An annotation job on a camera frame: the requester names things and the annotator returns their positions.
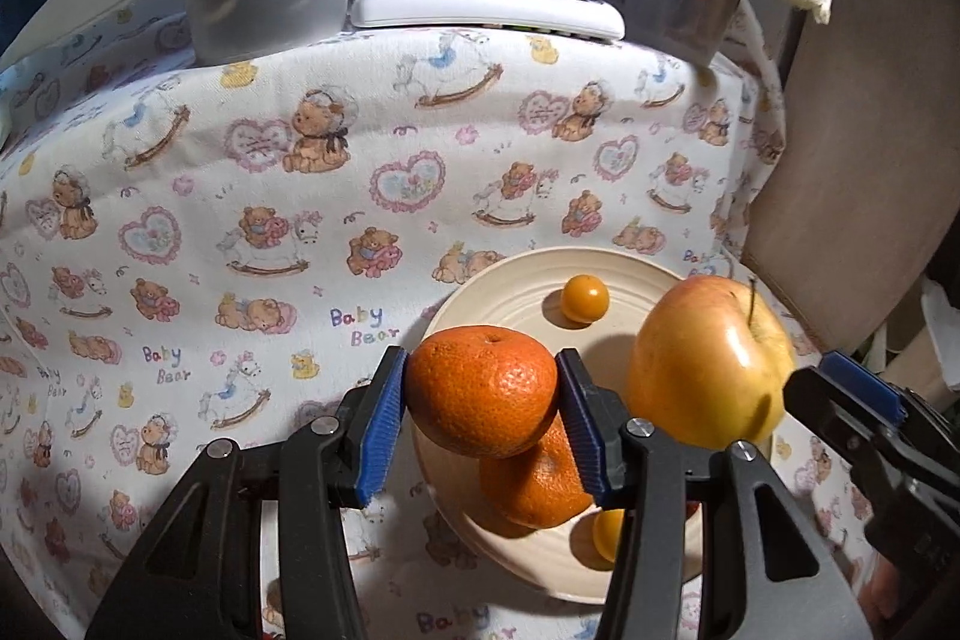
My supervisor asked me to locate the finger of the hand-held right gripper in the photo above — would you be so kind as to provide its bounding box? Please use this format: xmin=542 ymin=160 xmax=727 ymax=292
xmin=820 ymin=350 xmax=932 ymax=432
xmin=783 ymin=366 xmax=914 ymax=500

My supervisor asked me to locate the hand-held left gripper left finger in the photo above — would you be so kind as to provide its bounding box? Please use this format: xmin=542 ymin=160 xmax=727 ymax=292
xmin=82 ymin=346 xmax=410 ymax=640

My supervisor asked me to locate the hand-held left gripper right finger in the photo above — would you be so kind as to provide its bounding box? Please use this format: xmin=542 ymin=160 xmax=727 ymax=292
xmin=555 ymin=349 xmax=875 ymax=640

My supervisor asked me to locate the orange mandarin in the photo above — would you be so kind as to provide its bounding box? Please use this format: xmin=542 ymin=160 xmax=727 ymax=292
xmin=480 ymin=415 xmax=597 ymax=530
xmin=405 ymin=325 xmax=560 ymax=459

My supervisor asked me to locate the yellow cherry tomato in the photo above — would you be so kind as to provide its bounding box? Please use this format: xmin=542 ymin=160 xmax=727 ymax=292
xmin=592 ymin=509 xmax=627 ymax=564
xmin=561 ymin=275 xmax=610 ymax=327

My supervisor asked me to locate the cream round plate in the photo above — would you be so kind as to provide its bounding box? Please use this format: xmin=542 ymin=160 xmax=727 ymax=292
xmin=411 ymin=248 xmax=781 ymax=603

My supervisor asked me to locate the large yellow apple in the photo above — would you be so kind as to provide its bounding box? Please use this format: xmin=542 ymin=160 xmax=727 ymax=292
xmin=626 ymin=276 xmax=796 ymax=450

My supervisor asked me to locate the teddy bear printed cloth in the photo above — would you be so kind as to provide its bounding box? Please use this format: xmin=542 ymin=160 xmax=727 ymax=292
xmin=0 ymin=0 xmax=871 ymax=640

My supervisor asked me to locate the silver printed packet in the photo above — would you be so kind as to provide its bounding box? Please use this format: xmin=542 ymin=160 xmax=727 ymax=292
xmin=660 ymin=0 xmax=745 ymax=65

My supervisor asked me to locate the white remote control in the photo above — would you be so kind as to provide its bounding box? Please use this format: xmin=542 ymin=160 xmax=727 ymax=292
xmin=351 ymin=0 xmax=626 ymax=41

